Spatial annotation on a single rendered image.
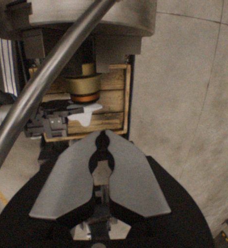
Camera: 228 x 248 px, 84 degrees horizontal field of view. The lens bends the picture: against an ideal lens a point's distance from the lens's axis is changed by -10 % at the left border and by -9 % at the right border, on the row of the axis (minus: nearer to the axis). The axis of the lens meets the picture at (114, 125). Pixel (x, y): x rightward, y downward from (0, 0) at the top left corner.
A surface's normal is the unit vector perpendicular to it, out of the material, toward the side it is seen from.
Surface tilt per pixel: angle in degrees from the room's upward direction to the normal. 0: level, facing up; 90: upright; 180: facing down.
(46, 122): 0
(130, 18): 25
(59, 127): 0
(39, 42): 30
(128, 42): 0
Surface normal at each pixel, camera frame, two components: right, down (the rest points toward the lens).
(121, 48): 0.22, 0.47
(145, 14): 0.76, 0.32
